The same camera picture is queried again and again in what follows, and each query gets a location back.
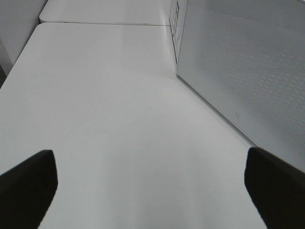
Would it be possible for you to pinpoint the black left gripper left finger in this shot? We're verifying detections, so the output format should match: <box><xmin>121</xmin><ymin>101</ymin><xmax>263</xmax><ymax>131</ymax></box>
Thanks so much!
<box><xmin>0</xmin><ymin>150</ymin><xmax>58</xmax><ymax>229</ymax></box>

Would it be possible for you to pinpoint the white microwave oven body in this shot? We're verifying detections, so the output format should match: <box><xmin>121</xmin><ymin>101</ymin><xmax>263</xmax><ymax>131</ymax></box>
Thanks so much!
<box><xmin>169</xmin><ymin>0</ymin><xmax>188</xmax><ymax>63</ymax></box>

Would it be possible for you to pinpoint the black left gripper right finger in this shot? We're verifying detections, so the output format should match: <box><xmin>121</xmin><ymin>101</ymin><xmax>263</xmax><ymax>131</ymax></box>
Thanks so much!
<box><xmin>244</xmin><ymin>147</ymin><xmax>305</xmax><ymax>229</ymax></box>

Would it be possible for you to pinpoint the white microwave door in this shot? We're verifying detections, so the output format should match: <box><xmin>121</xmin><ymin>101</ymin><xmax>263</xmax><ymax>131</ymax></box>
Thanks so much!
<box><xmin>176</xmin><ymin>0</ymin><xmax>305</xmax><ymax>171</ymax></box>

